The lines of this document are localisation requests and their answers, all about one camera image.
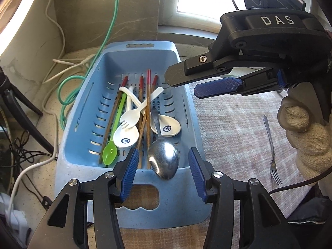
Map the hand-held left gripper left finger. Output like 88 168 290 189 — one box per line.
27 147 140 249

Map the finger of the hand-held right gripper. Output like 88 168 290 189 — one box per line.
165 52 234 87
194 70 287 99

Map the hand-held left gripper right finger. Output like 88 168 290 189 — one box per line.
188 147 299 249

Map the green plastic spoon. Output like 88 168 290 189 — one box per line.
102 93 127 165

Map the white ceramic soup spoon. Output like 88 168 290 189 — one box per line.
113 85 140 148
119 86 181 137

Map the metal spoon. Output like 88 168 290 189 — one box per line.
147 107 180 179

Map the brown red-tipped chopstick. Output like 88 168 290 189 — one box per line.
137 76 145 168
135 75 159 151
146 69 151 170
99 76 129 164

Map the blue plastic drain basket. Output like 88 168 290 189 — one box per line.
54 41 214 229

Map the white plastic fork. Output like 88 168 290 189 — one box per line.
119 86 164 129

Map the metal fork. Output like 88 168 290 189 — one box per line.
262 115 283 185

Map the person's right hand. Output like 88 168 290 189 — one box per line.
277 82 332 198

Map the checked towel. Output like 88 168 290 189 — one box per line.
114 79 315 249

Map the window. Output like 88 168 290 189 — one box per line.
158 0 296 42

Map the white power adapter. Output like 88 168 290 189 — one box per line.
0 192 30 248

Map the dark cloth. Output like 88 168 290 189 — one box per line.
287 196 332 249

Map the black tripod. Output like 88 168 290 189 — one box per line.
0 66 54 152

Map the green cable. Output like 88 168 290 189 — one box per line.
60 0 120 131

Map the black cable with controller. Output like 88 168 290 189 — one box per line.
0 124 55 208

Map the thick white cable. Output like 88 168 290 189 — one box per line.
6 114 59 213

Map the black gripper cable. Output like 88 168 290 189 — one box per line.
268 170 332 195

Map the thin white cable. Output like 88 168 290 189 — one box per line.
41 0 96 109

